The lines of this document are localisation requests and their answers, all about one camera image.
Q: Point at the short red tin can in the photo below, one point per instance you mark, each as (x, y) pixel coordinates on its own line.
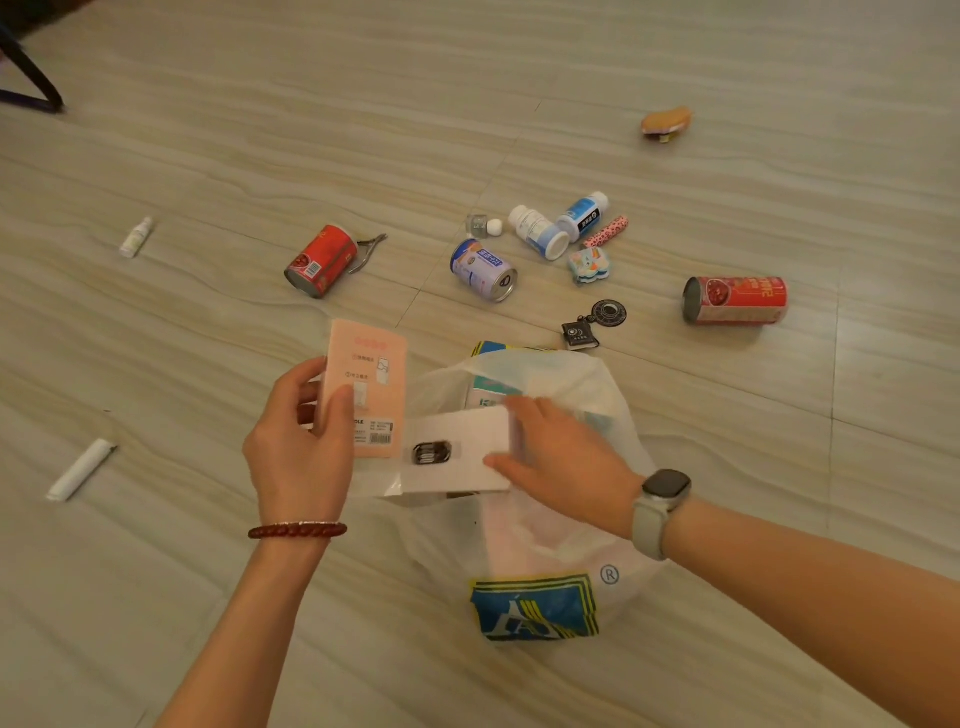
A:
(324, 259)

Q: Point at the person's left forearm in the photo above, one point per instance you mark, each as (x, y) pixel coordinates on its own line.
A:
(240, 637)

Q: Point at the blue and white carton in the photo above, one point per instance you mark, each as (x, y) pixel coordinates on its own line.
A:
(486, 390)

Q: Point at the grey smartwatch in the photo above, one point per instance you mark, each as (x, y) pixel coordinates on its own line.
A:
(660, 502)

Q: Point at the person's right forearm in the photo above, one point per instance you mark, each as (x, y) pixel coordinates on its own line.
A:
(810, 600)

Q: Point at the person's right thumb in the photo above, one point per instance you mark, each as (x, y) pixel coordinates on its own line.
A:
(510, 466)

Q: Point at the white pill bottle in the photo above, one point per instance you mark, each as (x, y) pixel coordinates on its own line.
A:
(538, 232)

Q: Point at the white lighter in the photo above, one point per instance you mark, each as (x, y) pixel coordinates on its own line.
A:
(79, 471)

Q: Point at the colourful cartoon toy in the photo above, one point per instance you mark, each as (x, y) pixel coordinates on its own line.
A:
(589, 265)

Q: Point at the person's left hand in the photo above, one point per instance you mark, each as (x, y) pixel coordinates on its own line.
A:
(296, 465)

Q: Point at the pink card packet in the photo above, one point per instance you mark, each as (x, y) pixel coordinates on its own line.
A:
(371, 375)

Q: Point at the toy burger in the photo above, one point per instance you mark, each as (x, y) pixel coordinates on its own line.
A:
(666, 122)

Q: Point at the white plastic shopping bag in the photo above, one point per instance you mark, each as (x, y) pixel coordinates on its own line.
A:
(540, 547)

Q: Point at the small glass bottle white cap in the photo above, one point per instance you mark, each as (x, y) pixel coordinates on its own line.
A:
(480, 226)

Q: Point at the white bottle blue label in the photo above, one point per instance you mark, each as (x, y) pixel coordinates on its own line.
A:
(583, 216)

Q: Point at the tall red tin can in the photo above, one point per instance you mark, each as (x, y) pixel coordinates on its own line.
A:
(739, 300)

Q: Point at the silver nail nippers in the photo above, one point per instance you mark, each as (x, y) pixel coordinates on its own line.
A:
(365, 253)

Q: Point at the small white spray bottle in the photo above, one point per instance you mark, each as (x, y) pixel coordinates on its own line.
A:
(136, 238)

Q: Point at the pink dotted tube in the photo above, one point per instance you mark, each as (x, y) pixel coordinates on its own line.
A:
(605, 232)

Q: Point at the white box with oval window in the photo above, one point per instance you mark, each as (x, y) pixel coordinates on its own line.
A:
(472, 446)

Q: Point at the person's left thumb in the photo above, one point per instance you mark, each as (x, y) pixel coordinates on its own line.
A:
(336, 412)

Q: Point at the black chair leg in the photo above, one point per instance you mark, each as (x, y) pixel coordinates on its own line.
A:
(34, 79)

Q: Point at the blue and white tin can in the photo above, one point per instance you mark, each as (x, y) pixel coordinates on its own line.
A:
(480, 268)

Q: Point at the person's right hand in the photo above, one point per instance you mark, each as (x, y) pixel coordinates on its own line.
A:
(577, 480)

